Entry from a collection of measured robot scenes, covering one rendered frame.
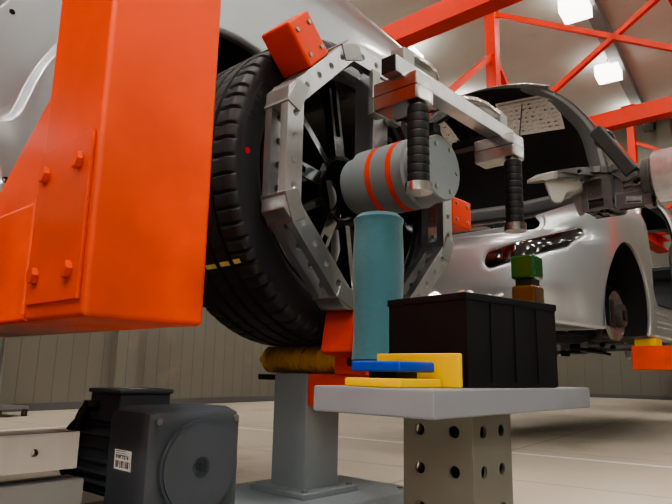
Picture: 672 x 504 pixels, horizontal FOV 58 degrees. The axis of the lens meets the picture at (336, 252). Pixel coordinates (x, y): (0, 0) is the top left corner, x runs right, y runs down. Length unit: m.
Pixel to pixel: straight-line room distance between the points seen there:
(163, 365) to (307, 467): 7.17
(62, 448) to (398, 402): 0.40
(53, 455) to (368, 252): 0.56
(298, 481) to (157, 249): 0.67
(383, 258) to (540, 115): 3.62
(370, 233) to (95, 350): 6.87
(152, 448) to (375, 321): 0.39
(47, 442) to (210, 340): 8.17
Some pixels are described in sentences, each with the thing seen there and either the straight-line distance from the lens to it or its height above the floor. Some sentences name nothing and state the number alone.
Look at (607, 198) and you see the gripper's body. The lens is 1.18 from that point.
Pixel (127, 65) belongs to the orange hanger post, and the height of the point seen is 0.83.
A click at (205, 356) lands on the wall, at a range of 8.88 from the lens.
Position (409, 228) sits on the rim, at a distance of 1.49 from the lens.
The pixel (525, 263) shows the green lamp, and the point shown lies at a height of 0.64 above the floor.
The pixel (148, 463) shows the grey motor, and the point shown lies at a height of 0.33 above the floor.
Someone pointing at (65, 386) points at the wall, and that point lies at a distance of 7.61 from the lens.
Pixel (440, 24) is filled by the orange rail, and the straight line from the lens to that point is 5.32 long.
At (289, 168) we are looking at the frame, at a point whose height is 0.81.
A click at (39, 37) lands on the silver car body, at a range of 1.43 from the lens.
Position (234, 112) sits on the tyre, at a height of 0.92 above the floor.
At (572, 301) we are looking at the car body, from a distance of 3.75.
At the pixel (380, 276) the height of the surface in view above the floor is 0.62.
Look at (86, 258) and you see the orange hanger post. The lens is 0.74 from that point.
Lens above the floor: 0.47
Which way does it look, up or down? 11 degrees up
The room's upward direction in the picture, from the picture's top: 1 degrees clockwise
